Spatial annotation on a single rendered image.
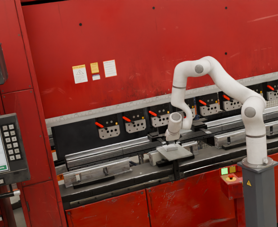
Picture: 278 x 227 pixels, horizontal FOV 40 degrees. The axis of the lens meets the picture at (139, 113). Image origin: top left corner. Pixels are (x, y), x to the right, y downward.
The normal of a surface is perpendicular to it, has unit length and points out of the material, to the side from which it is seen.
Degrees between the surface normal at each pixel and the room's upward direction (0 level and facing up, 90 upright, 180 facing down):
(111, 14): 90
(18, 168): 90
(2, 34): 90
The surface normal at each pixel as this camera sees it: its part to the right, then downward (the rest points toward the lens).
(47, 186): 0.30, 0.21
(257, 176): -0.27, 0.28
